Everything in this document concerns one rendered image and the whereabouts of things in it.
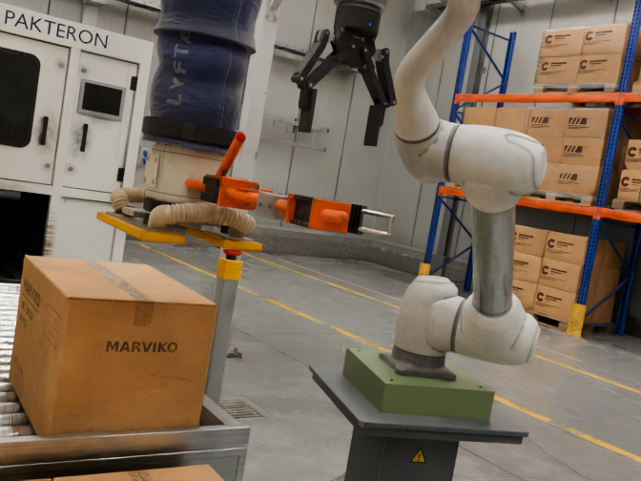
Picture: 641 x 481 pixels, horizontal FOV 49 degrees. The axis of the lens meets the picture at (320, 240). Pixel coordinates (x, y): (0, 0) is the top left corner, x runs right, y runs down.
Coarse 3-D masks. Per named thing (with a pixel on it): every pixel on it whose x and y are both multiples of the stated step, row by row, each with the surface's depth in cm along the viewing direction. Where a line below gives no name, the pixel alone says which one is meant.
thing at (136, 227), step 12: (96, 216) 174; (108, 216) 167; (120, 216) 166; (144, 216) 156; (120, 228) 158; (132, 228) 152; (144, 228) 149; (168, 228) 156; (144, 240) 147; (156, 240) 148; (168, 240) 150; (180, 240) 151
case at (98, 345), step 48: (48, 288) 189; (96, 288) 186; (144, 288) 197; (48, 336) 184; (96, 336) 176; (144, 336) 183; (192, 336) 190; (48, 384) 179; (96, 384) 178; (144, 384) 185; (192, 384) 192; (48, 432) 174
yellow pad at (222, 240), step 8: (184, 224) 177; (192, 232) 172; (200, 232) 168; (208, 232) 168; (216, 232) 166; (224, 232) 166; (208, 240) 164; (216, 240) 160; (224, 240) 157; (232, 240) 158; (240, 240) 161; (248, 240) 163; (224, 248) 157; (232, 248) 158; (240, 248) 159; (248, 248) 160; (256, 248) 161
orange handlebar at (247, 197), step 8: (192, 184) 156; (200, 184) 152; (232, 192) 139; (240, 192) 136; (248, 192) 135; (256, 192) 135; (272, 192) 186; (240, 200) 137; (248, 200) 133; (256, 200) 130; (280, 200) 124; (280, 208) 123; (320, 216) 113; (328, 216) 112; (336, 216) 112; (344, 216) 113
